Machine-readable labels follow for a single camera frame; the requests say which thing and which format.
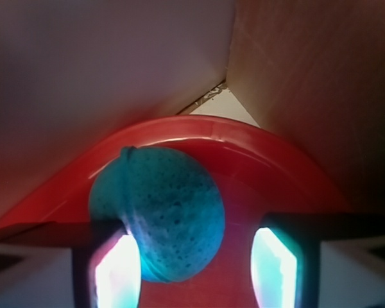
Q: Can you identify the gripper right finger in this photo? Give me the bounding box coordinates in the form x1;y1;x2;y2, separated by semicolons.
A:
250;212;320;307

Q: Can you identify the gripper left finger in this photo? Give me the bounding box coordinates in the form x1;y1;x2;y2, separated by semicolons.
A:
73;221;141;307

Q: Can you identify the blue crocheted ball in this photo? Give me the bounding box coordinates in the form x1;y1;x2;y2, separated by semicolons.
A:
89;146;225;283

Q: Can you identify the red plastic tray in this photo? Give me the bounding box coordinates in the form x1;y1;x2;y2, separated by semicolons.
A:
0;115;351;307

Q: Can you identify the wooden board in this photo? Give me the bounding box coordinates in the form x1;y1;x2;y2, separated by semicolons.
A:
227;1;385;214

